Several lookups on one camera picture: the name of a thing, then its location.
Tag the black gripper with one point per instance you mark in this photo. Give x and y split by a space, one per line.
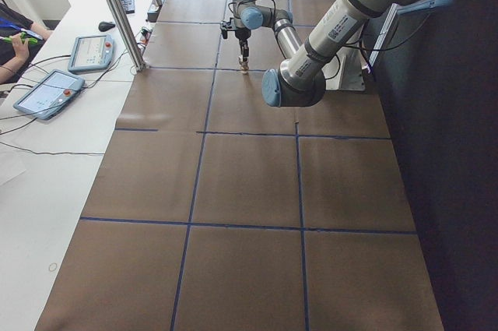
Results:
242 36

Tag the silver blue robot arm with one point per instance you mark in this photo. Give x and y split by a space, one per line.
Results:
249 15
299 80

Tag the black computer mouse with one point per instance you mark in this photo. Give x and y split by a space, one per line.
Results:
105 26

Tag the far blue teach pendant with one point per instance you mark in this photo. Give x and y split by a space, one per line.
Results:
91 53

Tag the blue teach pendant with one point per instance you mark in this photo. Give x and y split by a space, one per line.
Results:
55 91
91 53

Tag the near blue teach pendant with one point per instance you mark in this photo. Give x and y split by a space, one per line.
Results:
55 91

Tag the seated person in black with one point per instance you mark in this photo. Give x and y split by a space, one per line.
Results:
21 39

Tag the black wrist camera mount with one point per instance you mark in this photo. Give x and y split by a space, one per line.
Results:
226 27

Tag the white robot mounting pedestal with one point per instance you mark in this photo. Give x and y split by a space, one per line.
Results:
344 71

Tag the aluminium frame post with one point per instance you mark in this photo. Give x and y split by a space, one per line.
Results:
127 34

